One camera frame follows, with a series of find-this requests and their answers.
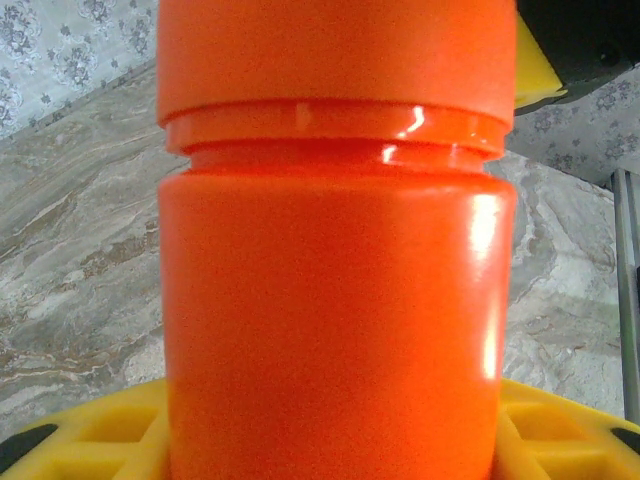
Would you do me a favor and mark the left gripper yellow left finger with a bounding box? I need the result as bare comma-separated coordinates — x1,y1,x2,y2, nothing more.
0,379,174,480

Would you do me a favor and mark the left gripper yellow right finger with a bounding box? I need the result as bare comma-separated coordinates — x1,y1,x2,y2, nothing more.
492,377,640,480

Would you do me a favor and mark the orange bottle cap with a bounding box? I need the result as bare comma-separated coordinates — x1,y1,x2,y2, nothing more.
154,0,519,129

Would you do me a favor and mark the orange pill bottle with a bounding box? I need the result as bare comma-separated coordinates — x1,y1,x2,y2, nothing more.
157,102,519,480

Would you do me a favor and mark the right aluminium side rail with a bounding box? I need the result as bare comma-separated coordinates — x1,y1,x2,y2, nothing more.
610,167,640,436

